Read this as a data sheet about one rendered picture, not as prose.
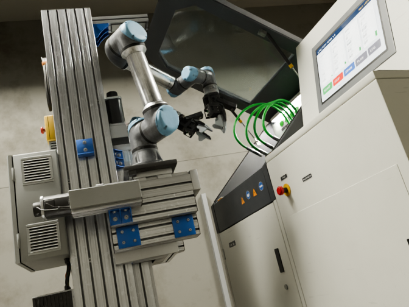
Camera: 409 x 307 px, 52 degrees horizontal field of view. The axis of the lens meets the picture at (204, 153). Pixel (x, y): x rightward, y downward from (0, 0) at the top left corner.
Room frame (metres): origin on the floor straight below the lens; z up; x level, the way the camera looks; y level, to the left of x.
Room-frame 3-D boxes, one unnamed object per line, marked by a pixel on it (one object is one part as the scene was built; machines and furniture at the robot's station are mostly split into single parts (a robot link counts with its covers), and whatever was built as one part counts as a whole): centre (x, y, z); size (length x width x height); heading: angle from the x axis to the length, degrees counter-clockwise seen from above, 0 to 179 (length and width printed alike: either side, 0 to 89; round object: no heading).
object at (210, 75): (1.95, -0.10, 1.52); 0.09 x 0.08 x 0.11; 138
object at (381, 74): (1.49, -0.49, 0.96); 0.70 x 0.22 x 0.03; 24
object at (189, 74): (1.89, -0.03, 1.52); 0.11 x 0.11 x 0.08; 48
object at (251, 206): (2.09, -0.13, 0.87); 0.62 x 0.04 x 0.16; 24
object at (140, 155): (1.76, 0.25, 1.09); 0.15 x 0.15 x 0.10
